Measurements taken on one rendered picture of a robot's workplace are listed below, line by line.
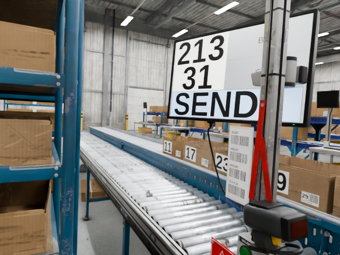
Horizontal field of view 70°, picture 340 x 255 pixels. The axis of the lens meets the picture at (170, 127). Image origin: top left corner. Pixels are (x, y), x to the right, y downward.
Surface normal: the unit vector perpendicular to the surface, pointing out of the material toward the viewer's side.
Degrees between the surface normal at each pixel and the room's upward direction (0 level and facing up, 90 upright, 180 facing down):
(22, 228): 90
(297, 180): 90
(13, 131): 90
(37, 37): 90
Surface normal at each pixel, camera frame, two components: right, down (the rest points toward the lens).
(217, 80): -0.67, -0.07
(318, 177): -0.88, -0.01
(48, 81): 0.47, 0.07
